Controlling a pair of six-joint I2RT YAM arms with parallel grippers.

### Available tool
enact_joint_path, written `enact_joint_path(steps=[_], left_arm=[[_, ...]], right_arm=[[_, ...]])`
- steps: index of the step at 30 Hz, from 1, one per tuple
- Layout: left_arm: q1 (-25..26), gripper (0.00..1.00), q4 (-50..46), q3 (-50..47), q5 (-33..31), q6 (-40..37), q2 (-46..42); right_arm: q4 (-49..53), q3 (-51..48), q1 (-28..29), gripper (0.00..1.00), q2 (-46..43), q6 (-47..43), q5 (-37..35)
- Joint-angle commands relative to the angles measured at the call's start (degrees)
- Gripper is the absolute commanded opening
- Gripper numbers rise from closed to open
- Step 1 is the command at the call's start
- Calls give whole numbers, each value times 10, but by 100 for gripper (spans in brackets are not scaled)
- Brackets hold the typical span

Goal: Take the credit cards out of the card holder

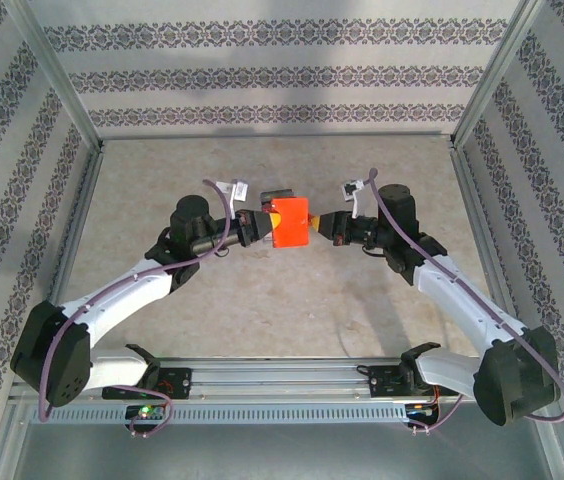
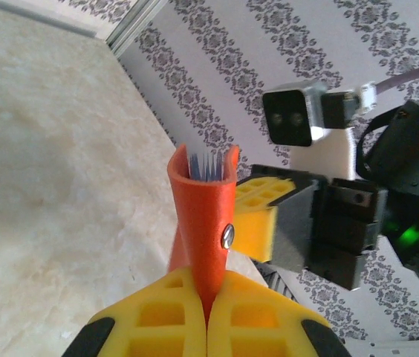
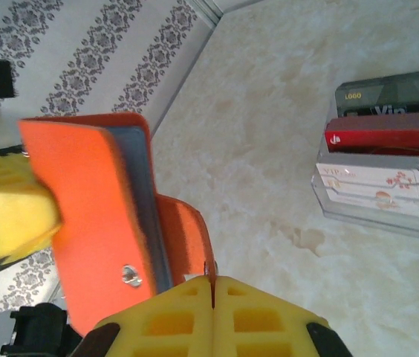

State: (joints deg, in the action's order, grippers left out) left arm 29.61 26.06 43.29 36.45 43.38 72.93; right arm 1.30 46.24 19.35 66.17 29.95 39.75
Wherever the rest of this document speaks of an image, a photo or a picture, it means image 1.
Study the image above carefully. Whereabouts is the grey metal sheet panel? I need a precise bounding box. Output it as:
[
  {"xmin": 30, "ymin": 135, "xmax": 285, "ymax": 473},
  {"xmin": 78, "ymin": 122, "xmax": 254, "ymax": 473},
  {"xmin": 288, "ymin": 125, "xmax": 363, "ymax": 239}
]
[{"xmin": 9, "ymin": 422, "xmax": 563, "ymax": 480}]

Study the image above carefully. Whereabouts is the circuit board with green light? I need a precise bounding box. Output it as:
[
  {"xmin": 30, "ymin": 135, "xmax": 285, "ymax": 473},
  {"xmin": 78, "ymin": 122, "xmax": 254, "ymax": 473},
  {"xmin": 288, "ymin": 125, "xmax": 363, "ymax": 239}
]
[{"xmin": 125, "ymin": 403, "xmax": 167, "ymax": 421}]

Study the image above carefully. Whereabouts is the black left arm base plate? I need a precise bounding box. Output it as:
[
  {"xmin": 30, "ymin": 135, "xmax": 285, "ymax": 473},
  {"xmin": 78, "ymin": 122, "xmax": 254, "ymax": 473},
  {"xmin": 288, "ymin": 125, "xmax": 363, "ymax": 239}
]
[{"xmin": 101, "ymin": 367, "xmax": 194, "ymax": 401}]

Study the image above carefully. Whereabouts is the aluminium corner post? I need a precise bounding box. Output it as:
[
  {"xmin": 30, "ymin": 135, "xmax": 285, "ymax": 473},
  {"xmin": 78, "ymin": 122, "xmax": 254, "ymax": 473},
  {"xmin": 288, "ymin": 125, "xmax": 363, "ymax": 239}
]
[
  {"xmin": 4, "ymin": 0, "xmax": 106, "ymax": 151},
  {"xmin": 449, "ymin": 0, "xmax": 551, "ymax": 151}
]

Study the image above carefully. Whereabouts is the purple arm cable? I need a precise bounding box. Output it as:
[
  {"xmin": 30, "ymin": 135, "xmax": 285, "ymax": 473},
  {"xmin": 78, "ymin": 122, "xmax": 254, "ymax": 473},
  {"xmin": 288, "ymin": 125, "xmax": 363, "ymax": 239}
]
[
  {"xmin": 369, "ymin": 168, "xmax": 564, "ymax": 435},
  {"xmin": 36, "ymin": 178, "xmax": 233, "ymax": 440}
]

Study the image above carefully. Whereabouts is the orange card holder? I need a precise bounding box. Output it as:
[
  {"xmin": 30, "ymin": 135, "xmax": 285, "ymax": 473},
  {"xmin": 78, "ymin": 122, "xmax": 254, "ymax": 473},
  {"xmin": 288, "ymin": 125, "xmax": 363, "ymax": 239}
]
[{"xmin": 268, "ymin": 195, "xmax": 312, "ymax": 250}]

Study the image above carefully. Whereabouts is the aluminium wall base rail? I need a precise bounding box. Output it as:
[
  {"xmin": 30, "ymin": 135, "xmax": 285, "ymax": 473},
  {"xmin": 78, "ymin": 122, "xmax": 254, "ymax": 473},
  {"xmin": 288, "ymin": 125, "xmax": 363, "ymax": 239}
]
[{"xmin": 99, "ymin": 130, "xmax": 456, "ymax": 140}]

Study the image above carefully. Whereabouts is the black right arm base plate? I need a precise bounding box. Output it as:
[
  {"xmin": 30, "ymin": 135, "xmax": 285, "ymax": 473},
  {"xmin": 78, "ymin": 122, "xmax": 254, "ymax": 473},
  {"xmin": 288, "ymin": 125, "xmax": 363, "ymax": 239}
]
[{"xmin": 367, "ymin": 363, "xmax": 459, "ymax": 400}]

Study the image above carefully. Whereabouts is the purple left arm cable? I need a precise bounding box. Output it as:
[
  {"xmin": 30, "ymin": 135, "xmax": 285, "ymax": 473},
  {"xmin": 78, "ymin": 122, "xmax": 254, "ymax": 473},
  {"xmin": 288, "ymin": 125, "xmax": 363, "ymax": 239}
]
[{"xmin": 36, "ymin": 178, "xmax": 233, "ymax": 440}]

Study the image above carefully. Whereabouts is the slotted grey cable duct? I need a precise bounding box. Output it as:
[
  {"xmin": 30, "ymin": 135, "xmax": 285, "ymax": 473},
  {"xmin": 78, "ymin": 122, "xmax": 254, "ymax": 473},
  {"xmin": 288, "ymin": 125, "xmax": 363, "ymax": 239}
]
[{"xmin": 29, "ymin": 402, "xmax": 409, "ymax": 425}]

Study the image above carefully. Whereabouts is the aluminium table side rail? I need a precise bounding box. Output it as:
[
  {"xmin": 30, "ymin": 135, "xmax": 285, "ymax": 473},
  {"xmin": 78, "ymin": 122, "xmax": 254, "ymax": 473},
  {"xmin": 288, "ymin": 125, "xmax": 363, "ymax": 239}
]
[
  {"xmin": 446, "ymin": 139, "xmax": 533, "ymax": 361},
  {"xmin": 29, "ymin": 142, "xmax": 108, "ymax": 364}
]

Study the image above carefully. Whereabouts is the aluminium mounting rail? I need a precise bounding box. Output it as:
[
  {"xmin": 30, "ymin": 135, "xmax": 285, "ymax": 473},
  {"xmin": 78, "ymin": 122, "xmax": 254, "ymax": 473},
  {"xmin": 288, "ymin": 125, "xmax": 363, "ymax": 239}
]
[{"xmin": 10, "ymin": 355, "xmax": 548, "ymax": 404}]

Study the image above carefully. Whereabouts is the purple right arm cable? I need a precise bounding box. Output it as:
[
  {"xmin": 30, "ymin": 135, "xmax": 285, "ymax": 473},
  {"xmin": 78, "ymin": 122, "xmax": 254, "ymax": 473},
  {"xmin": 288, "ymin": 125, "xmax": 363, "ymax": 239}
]
[{"xmin": 369, "ymin": 168, "xmax": 564, "ymax": 435}]

